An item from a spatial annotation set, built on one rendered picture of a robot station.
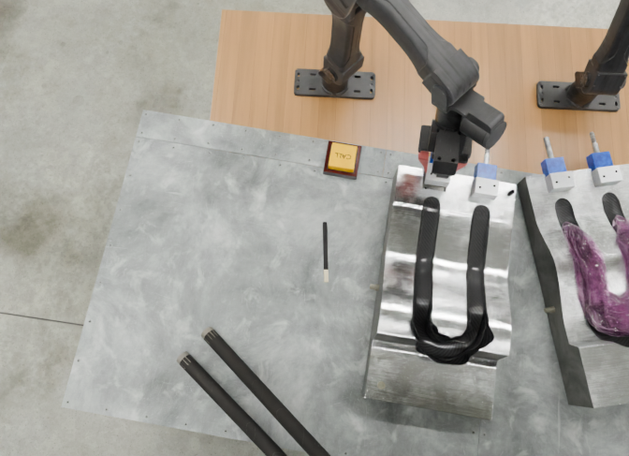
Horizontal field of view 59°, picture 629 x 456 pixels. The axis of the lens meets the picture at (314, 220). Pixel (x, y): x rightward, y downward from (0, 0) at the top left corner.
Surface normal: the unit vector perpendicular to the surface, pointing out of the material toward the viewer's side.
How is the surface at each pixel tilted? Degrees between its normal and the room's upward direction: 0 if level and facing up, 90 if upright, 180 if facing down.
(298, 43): 0
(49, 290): 0
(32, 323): 0
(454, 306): 24
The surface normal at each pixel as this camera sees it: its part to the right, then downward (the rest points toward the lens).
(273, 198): 0.00, -0.25
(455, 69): 0.18, -0.08
